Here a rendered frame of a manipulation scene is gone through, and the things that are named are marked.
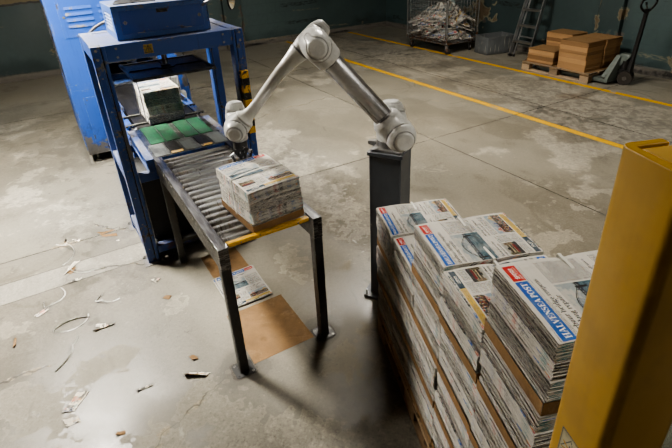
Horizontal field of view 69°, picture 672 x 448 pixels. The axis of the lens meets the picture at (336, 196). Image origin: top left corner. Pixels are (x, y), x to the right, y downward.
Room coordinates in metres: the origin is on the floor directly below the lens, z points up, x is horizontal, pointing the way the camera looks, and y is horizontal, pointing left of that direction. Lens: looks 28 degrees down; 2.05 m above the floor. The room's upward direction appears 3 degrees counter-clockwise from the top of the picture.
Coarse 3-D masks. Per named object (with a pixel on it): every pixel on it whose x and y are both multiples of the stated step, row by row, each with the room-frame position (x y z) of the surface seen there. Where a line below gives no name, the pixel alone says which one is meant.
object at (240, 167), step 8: (240, 160) 2.37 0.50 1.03; (248, 160) 2.37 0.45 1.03; (256, 160) 2.36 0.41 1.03; (264, 160) 2.35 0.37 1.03; (272, 160) 2.35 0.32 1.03; (224, 168) 2.29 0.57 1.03; (232, 168) 2.28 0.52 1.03; (240, 168) 2.27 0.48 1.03; (248, 168) 2.27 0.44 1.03; (256, 168) 2.27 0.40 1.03; (224, 176) 2.21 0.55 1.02; (232, 176) 2.19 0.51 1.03; (224, 184) 2.24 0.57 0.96; (224, 192) 2.26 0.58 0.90; (224, 200) 2.27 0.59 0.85; (232, 200) 2.18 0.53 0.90; (232, 208) 2.19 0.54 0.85
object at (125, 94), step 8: (120, 88) 4.95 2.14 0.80; (128, 88) 4.93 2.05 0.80; (120, 96) 4.64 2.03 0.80; (128, 96) 4.63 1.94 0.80; (184, 96) 4.55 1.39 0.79; (128, 104) 4.35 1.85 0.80; (136, 104) 4.34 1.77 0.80; (184, 104) 4.26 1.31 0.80; (128, 112) 4.11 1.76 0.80; (136, 112) 4.09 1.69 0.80; (200, 112) 4.02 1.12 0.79; (128, 120) 3.90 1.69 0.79; (136, 120) 3.87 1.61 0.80; (144, 120) 3.86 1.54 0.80; (176, 120) 3.85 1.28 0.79; (128, 128) 3.96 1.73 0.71; (136, 128) 3.70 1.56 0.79; (128, 136) 3.76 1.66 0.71
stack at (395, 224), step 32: (384, 224) 2.00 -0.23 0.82; (416, 224) 1.97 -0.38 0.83; (384, 288) 2.02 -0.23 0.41; (416, 288) 1.55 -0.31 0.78; (384, 320) 2.02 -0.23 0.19; (416, 352) 1.53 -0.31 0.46; (448, 352) 1.22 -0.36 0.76; (416, 384) 1.49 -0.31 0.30; (416, 416) 1.48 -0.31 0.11; (448, 416) 1.18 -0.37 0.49
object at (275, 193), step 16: (256, 176) 2.17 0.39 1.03; (272, 176) 2.16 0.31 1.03; (288, 176) 2.15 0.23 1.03; (240, 192) 2.07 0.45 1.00; (256, 192) 2.02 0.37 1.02; (272, 192) 2.06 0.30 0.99; (288, 192) 2.11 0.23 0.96; (240, 208) 2.10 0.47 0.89; (256, 208) 2.00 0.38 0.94; (272, 208) 2.05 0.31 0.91; (288, 208) 2.10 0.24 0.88; (256, 224) 2.01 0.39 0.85
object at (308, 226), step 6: (228, 144) 3.22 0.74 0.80; (246, 156) 2.98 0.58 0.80; (306, 204) 2.28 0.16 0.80; (306, 210) 2.21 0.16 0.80; (312, 210) 2.21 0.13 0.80; (312, 216) 2.15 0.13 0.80; (318, 216) 2.14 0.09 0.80; (306, 222) 2.19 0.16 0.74; (312, 222) 2.12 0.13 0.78; (318, 222) 2.13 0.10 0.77; (306, 228) 2.19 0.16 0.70; (312, 228) 2.13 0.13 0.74; (318, 228) 2.13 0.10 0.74; (312, 234) 2.13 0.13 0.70; (318, 234) 2.13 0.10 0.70
